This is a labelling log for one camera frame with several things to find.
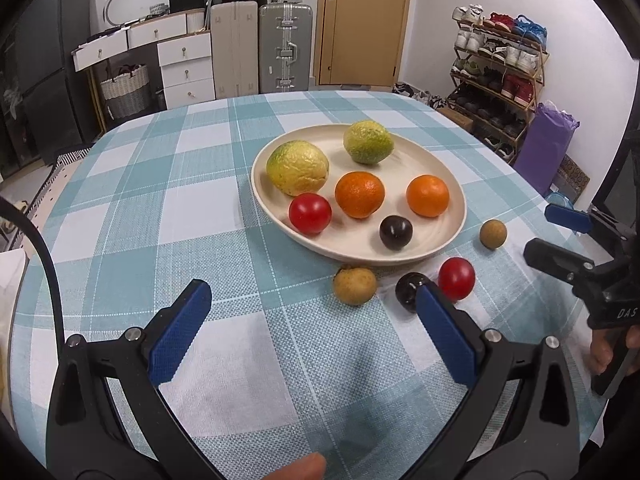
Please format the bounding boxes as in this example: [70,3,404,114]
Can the white drawer desk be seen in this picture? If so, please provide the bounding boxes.
[72,10,217,111]

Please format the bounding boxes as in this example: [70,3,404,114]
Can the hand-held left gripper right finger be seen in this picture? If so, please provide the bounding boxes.
[415,282,583,480]

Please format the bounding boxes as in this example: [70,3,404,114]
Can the brown longan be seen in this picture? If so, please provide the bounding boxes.
[333,266,378,306]
[479,219,508,250]

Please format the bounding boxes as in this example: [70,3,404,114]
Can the scattered pile of shoes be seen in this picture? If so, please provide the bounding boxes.
[392,81,446,108]

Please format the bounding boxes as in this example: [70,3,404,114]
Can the brown cardboard box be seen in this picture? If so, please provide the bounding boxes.
[436,106,476,133]

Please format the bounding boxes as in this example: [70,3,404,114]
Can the brown doormat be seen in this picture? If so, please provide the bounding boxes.
[552,155,591,201]

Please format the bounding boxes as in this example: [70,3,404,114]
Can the yellowish lemon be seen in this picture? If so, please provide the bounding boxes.
[266,141,330,197]

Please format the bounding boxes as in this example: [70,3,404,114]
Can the person's right forearm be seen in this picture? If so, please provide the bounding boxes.
[592,375,640,480]

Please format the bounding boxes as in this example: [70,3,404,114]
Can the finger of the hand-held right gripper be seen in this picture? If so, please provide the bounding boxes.
[523,238,597,291]
[544,203,593,234]

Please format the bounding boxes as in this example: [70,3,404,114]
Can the orange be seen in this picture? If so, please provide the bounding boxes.
[406,174,451,218]
[334,171,386,219]

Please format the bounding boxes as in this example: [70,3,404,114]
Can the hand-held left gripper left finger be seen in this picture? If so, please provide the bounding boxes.
[46,279,221,480]

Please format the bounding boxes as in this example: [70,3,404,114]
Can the wicker basket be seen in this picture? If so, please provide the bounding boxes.
[99,63,153,121]

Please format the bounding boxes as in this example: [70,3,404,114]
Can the wooden door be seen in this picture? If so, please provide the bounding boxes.
[316,0,415,86]

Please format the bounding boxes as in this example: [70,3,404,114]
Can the black cable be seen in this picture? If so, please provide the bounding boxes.
[0,197,68,356]

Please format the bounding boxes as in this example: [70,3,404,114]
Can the dark plum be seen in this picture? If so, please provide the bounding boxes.
[395,272,431,313]
[378,215,414,250]

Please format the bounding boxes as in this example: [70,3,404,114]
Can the silver suitcase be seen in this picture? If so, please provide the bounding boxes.
[258,2,314,93]

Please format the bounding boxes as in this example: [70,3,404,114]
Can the red tomato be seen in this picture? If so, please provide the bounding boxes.
[438,257,476,302]
[288,193,333,235]

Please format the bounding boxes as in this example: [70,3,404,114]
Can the greenish lemon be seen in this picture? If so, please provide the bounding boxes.
[343,120,394,165]

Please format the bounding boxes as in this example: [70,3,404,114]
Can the striped floor rug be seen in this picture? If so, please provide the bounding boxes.
[0,145,93,221]

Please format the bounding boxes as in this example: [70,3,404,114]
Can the person's left hand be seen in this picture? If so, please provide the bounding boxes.
[260,452,327,480]

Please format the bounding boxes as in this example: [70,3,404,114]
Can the beige suitcase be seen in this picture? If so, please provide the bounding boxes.
[210,1,260,98]

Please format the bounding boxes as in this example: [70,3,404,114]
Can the dark grey fridge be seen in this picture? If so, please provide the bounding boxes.
[0,0,96,181]

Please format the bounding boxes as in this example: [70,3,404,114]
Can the teal checked tablecloth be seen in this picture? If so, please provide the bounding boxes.
[10,91,608,480]

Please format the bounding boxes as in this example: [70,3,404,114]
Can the person's right hand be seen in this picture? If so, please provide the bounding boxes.
[585,327,621,377]

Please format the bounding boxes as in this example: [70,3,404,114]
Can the cream round plate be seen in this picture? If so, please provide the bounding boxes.
[251,123,467,266]

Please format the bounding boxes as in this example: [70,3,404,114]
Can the purple bag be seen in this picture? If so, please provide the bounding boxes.
[512,102,581,196]

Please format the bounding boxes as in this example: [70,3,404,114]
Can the wooden shoe rack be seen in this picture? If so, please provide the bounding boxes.
[445,5,551,161]

